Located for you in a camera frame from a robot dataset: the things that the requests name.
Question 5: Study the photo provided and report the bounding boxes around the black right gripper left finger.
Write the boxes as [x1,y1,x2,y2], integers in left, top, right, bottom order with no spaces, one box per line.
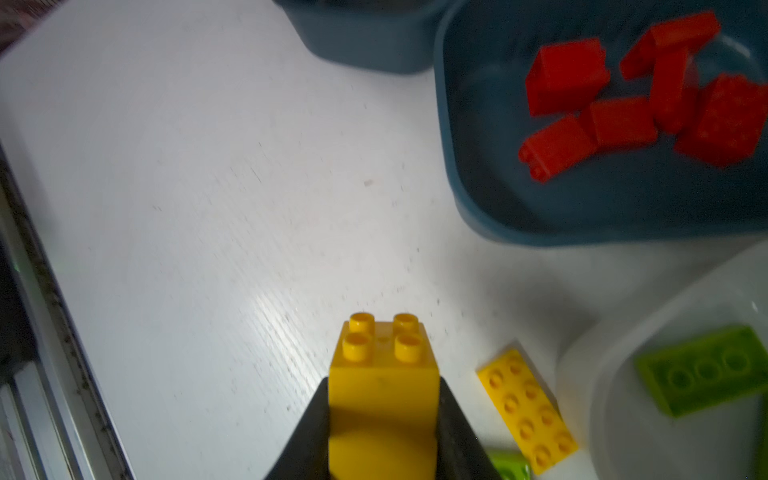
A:
[265,378,331,480]

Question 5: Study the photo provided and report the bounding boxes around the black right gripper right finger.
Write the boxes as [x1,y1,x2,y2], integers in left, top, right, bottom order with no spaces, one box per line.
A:
[436,378,500,480]

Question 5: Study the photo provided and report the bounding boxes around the yellow square lego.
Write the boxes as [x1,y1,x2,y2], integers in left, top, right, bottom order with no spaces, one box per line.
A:
[328,312,440,479]

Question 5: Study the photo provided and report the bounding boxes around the green long lego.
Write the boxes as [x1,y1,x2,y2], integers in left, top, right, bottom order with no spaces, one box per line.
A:
[634,325,767,418]

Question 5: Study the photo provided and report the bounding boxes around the yellow arched lego brick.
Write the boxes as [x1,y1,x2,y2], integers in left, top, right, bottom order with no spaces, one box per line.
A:
[650,48,699,134]

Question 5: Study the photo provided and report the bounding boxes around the small red lego brick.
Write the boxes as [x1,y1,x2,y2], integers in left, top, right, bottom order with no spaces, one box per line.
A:
[619,11,721,80]

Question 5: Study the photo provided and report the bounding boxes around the green lego brick centre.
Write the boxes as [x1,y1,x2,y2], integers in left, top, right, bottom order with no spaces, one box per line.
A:
[486,450,532,480]

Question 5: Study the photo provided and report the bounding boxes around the yellow long lego top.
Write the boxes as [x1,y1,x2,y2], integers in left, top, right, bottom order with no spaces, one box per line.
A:
[476,349,579,475]

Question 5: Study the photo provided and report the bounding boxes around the white plastic bin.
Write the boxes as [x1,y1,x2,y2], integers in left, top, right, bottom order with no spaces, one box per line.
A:
[555,243,767,479]

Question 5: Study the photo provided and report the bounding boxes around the middle dark teal bin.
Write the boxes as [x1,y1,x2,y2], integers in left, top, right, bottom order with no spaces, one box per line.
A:
[435,1,767,247]

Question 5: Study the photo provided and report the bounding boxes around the dark teal bin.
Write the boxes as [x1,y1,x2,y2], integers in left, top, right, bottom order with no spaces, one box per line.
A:
[435,1,767,247]
[276,0,452,75]

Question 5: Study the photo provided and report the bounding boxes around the left dark teal bin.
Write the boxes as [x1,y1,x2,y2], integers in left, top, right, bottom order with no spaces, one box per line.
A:
[276,0,452,75]

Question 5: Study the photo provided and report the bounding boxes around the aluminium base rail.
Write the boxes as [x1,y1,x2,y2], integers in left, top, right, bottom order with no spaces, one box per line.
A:
[1,159,134,479]

